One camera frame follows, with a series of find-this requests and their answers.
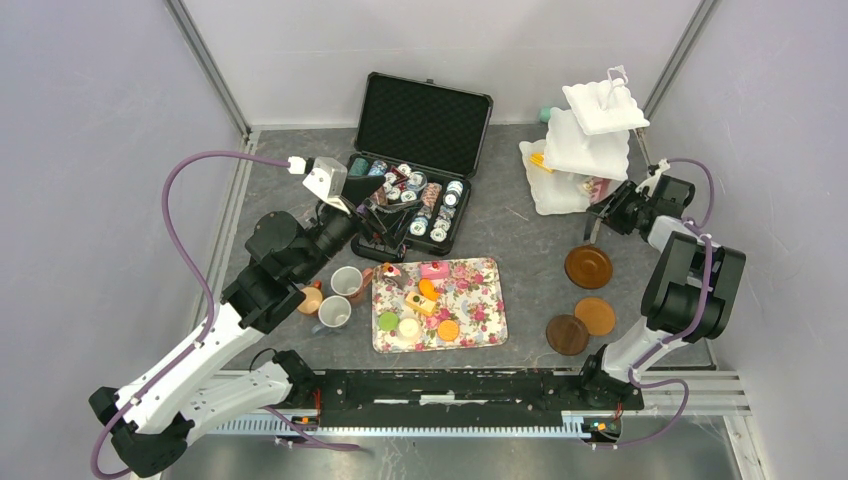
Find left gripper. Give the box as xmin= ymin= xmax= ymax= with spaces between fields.
xmin=293 ymin=175 xmax=424 ymax=283

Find sprinkled strawberry cake slice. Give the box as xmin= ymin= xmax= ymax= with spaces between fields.
xmin=581 ymin=177 xmax=610 ymax=204

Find pink strawberry cake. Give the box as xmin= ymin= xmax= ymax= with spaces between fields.
xmin=419 ymin=261 xmax=451 ymax=280

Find yellow kiwi cake slice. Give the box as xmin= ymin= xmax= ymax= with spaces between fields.
xmin=529 ymin=153 xmax=554 ymax=173

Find pink-handled metal tongs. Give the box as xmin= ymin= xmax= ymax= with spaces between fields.
xmin=583 ymin=180 xmax=619 ymax=245

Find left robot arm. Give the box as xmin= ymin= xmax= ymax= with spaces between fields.
xmin=89 ymin=173 xmax=421 ymax=478

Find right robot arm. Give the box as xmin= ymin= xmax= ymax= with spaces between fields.
xmin=577 ymin=174 xmax=747 ymax=408

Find white three-tier cake stand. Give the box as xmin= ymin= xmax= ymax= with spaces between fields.
xmin=518 ymin=65 xmax=650 ymax=216

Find medium brown wooden coaster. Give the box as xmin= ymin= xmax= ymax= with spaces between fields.
xmin=564 ymin=245 xmax=614 ymax=290

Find chocolate cake slice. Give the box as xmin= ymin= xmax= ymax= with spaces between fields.
xmin=379 ymin=262 xmax=408 ymax=289

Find pink mug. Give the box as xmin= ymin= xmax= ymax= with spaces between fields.
xmin=330 ymin=266 xmax=374 ymax=305

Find black poker chip case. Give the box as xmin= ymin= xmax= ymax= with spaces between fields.
xmin=348 ymin=72 xmax=494 ymax=262

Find orange pastry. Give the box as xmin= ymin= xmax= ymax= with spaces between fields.
xmin=418 ymin=278 xmax=440 ymax=302

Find yellow cake with green fruit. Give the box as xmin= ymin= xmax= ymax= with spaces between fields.
xmin=404 ymin=292 xmax=437 ymax=317

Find orange mug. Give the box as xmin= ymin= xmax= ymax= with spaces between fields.
xmin=297 ymin=281 xmax=325 ymax=316

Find light orange wooden coaster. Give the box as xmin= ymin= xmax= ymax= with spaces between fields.
xmin=574 ymin=297 xmax=616 ymax=336

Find grey white mug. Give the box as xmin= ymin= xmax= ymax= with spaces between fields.
xmin=311 ymin=295 xmax=352 ymax=335

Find green round macaron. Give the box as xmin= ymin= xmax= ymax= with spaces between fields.
xmin=377 ymin=311 xmax=400 ymax=332

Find cream round pudding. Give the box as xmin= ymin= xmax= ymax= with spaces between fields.
xmin=397 ymin=317 xmax=422 ymax=342

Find floral serving tray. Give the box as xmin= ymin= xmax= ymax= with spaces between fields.
xmin=371 ymin=257 xmax=509 ymax=354

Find dark brown wooden coaster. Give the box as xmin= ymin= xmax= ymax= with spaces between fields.
xmin=545 ymin=314 xmax=590 ymax=356

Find yellow round biscuit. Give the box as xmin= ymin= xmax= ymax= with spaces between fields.
xmin=437 ymin=320 xmax=460 ymax=342

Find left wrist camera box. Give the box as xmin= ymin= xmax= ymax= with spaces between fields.
xmin=302 ymin=157 xmax=351 ymax=215

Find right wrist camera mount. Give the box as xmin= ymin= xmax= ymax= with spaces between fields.
xmin=637 ymin=159 xmax=670 ymax=197

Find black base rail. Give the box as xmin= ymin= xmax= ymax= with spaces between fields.
xmin=271 ymin=350 xmax=645 ymax=429

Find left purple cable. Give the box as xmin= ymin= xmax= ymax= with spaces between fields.
xmin=89 ymin=150 xmax=307 ymax=480

